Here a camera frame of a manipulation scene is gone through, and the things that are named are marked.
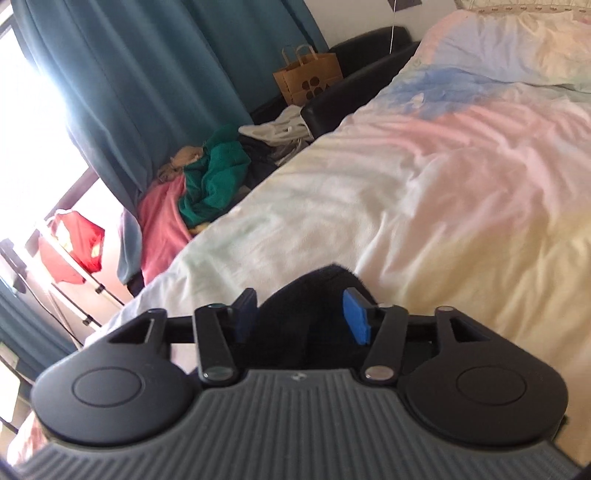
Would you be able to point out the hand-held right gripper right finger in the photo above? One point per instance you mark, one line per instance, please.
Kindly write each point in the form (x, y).
(356, 318)

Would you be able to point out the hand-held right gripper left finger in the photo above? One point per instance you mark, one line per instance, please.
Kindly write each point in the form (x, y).
(245, 317)

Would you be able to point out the black garment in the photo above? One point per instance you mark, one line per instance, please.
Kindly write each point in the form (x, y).
(304, 323)

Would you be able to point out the pink garment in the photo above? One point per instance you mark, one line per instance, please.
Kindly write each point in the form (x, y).
(161, 221)

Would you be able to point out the pastel tie-dye bed duvet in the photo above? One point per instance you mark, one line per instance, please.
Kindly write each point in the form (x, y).
(397, 194)

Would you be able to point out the green garment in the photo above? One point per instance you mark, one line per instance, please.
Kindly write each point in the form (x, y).
(217, 177)

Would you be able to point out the dark garment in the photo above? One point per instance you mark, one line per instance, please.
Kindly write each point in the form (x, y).
(268, 161)

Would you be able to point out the tan garment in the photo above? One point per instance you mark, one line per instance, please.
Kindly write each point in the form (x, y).
(182, 161)

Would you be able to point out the metal drying rack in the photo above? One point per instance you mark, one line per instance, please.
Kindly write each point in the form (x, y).
(78, 281)

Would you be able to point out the red shirt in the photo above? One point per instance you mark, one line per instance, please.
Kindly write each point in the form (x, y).
(74, 247)

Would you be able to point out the white garment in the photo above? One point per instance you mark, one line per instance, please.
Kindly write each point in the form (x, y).
(281, 128)

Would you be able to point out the black leather sofa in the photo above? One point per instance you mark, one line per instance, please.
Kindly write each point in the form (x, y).
(355, 87)

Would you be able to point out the brown paper bag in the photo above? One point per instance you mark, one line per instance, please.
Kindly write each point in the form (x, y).
(308, 77)

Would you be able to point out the teal curtain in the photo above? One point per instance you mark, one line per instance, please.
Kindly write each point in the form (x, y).
(152, 87)

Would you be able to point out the pastel pillow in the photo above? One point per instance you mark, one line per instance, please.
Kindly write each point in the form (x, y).
(531, 44)

